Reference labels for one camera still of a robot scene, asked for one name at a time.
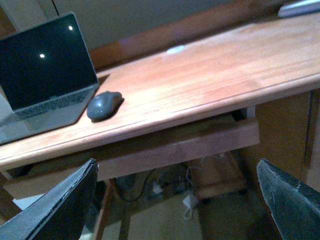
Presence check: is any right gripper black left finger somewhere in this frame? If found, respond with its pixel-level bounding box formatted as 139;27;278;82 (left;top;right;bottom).
0;158;98;240

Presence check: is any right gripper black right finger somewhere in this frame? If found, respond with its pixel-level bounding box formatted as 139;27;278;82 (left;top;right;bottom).
256;158;320;240

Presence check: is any wooden keyboard drawer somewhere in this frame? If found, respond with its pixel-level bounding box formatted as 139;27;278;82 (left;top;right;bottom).
98;118;260;181

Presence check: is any grey logi mouse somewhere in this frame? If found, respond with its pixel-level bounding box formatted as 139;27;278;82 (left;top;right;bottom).
86;91;124;122

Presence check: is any white plug charger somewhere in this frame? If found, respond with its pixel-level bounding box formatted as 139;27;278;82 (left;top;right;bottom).
152;181;163;195

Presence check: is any white power adapter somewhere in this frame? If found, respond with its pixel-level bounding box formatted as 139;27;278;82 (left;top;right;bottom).
182;194;199;210

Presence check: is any grey laptop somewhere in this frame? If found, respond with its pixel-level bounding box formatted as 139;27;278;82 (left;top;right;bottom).
0;12;99;144

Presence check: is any wooden desk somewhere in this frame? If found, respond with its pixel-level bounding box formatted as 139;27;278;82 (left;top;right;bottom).
0;0;320;240

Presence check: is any white object on desk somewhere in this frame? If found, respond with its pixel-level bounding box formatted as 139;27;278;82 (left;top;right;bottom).
166;45;185;55

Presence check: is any black cable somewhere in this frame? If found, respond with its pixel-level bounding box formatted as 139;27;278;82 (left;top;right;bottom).
114;168;157;203

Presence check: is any white cable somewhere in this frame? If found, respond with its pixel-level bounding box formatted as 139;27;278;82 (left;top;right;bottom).
182;153;226;221

